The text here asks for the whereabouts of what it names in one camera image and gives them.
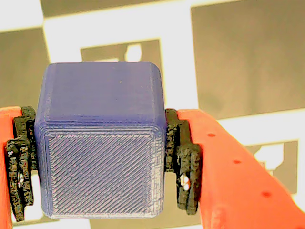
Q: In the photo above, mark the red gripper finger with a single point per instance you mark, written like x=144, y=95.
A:
x=226, y=179
x=6, y=133

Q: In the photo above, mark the blue cube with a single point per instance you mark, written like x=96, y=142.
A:
x=100, y=143

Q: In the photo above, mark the black white marker board mat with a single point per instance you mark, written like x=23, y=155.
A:
x=238, y=59

